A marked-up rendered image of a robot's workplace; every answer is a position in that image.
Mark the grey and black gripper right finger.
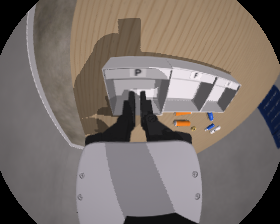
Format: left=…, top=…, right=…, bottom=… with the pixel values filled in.
left=140, top=91, right=192, bottom=144

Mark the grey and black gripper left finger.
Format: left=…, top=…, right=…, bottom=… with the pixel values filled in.
left=85, top=91, right=136, bottom=146

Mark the blue aa battery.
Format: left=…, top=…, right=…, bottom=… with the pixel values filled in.
left=207, top=112, right=213, bottom=121

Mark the blue usb stick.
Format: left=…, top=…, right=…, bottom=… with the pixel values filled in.
left=205, top=123, right=215, bottom=131

